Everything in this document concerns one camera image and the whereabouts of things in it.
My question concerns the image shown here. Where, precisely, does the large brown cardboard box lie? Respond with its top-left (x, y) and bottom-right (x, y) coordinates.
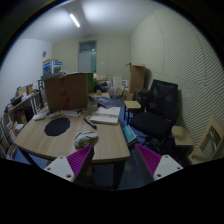
top-left (44, 73), bottom-right (88, 112)

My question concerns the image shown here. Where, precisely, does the teal book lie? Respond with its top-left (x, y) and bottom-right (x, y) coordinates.
top-left (122, 125), bottom-right (137, 146)

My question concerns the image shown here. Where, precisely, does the wooden stool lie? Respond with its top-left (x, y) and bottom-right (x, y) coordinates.
top-left (124, 101), bottom-right (141, 120)

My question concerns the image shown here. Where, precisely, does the black mesh office chair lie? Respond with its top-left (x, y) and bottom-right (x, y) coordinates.
top-left (130, 79), bottom-right (179, 149)

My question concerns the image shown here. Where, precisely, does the white open book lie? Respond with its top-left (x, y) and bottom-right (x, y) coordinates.
top-left (89, 107), bottom-right (120, 124)

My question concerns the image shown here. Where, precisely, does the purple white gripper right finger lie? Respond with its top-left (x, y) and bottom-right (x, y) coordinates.
top-left (135, 144), bottom-right (182, 181)

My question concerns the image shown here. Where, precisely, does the grey door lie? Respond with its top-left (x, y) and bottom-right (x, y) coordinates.
top-left (78, 41), bottom-right (97, 73)

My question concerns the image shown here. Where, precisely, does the black pen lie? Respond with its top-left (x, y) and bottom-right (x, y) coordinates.
top-left (83, 118), bottom-right (97, 130)

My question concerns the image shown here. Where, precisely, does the ceiling strip light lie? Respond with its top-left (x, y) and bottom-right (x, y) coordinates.
top-left (70, 13), bottom-right (80, 28)

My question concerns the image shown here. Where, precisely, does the wooden side shelf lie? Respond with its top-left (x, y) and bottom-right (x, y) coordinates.
top-left (2, 90), bottom-right (43, 134)

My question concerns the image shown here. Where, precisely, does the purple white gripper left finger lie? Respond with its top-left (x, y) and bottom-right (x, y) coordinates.
top-left (45, 145), bottom-right (94, 183)

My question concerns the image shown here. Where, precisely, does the black round mouse pad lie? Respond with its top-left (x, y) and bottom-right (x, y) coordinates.
top-left (44, 117), bottom-right (70, 137)

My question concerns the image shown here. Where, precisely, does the white computer mouse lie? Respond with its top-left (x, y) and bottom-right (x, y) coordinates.
top-left (74, 131), bottom-right (98, 148)

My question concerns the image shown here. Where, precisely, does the white remote control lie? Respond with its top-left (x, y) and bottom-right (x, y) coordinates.
top-left (49, 111), bottom-right (62, 119)

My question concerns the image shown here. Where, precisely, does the wooden chair right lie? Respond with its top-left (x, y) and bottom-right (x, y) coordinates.
top-left (188, 116), bottom-right (224, 165)

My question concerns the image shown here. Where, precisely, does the blue white box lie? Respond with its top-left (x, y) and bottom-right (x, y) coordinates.
top-left (43, 60), bottom-right (62, 75)

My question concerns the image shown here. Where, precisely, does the tall cardboard box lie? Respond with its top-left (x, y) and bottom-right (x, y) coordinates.
top-left (128, 63), bottom-right (145, 93)

